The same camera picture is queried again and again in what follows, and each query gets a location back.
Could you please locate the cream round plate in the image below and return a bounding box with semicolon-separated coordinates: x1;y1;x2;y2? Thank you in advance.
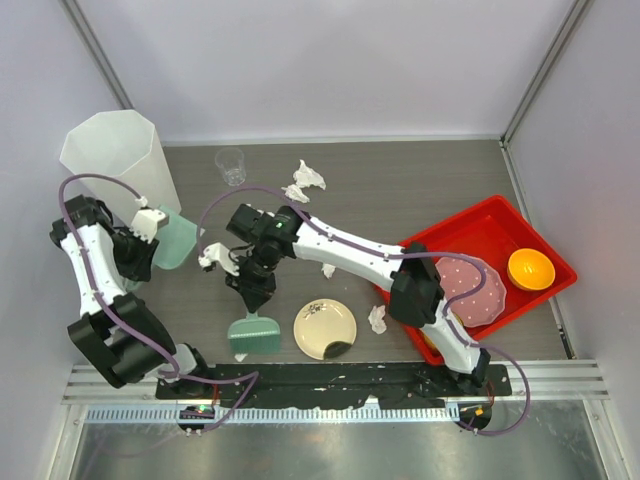
293;299;357;360

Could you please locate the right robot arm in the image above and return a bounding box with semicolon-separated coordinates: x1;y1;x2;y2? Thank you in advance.
226;204;491;395

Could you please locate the paper scrap back large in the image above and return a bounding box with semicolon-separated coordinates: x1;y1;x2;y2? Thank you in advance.
293;159;326;190

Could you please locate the white translucent trash bin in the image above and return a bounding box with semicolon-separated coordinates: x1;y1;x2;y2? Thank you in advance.
60;110;181;225

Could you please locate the paper scrap back small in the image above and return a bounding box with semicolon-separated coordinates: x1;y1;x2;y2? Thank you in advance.
281;184;310;204

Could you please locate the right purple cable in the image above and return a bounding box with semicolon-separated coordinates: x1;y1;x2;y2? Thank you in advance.
197;185;531;439

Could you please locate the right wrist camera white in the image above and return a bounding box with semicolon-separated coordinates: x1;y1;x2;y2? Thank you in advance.
198;242;239;277

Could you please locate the orange bowl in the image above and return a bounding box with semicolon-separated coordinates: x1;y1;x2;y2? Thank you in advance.
507;248;556;291

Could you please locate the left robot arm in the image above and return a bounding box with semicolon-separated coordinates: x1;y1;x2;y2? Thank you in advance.
50;195;213;399

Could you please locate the white cable duct strip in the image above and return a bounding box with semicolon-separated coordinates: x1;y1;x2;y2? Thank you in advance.
85;403;460;425

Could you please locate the pink dotted plate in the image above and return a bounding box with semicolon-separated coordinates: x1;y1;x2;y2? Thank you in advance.
435;257;507;328

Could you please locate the green dustpan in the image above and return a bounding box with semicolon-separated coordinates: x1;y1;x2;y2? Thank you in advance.
153;205;197;270

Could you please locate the yellow cup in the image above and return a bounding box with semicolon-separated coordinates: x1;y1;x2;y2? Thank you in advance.
420;332;440;356

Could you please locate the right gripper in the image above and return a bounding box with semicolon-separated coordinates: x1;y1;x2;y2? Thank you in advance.
226;241;279;312

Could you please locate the clear plastic cup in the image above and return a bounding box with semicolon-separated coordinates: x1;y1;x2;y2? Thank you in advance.
214;147;246;187

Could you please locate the green hand brush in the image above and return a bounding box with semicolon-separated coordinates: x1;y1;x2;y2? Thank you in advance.
227;312;281;354

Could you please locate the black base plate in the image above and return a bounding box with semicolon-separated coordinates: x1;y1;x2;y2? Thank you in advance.
155;362;514;409

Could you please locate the red plastic tray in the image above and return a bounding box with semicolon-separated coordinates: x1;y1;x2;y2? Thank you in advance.
399;195;578;341

